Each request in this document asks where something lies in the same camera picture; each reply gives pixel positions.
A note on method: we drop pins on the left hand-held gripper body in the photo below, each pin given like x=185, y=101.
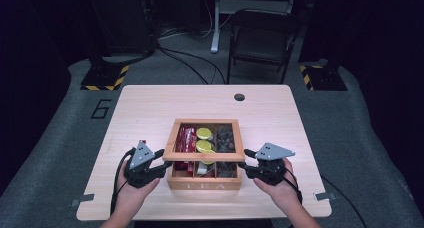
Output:
x=141, y=168

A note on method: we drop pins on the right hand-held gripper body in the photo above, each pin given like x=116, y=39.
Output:
x=271, y=171

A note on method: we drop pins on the wooden framed glass box lid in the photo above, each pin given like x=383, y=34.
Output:
x=203, y=157

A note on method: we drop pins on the wooden compartment box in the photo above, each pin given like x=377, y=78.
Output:
x=204, y=185

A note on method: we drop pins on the person's right hand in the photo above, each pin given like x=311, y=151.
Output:
x=283, y=193

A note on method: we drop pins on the person's left hand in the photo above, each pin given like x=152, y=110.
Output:
x=133, y=196

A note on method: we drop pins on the pile of dark wrapped pieces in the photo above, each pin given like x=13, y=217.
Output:
x=225, y=139
x=226, y=169

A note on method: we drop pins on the red snack packet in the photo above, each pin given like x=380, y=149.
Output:
x=182, y=139
x=192, y=139

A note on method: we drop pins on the white small packet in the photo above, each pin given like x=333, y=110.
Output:
x=202, y=168

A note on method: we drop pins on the yellow round capsule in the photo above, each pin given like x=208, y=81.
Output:
x=209, y=162
x=203, y=145
x=204, y=133

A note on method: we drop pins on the grey tape piece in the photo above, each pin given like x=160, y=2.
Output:
x=325, y=196
x=83, y=199

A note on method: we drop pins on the black stand with striped base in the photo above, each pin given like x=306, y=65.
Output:
x=321, y=78
x=105, y=76

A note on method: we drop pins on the black folding chair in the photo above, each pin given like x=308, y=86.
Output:
x=263, y=38

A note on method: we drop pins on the black cabinet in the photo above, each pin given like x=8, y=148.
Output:
x=126, y=21

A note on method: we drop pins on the white desk frame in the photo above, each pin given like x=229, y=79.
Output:
x=216, y=28

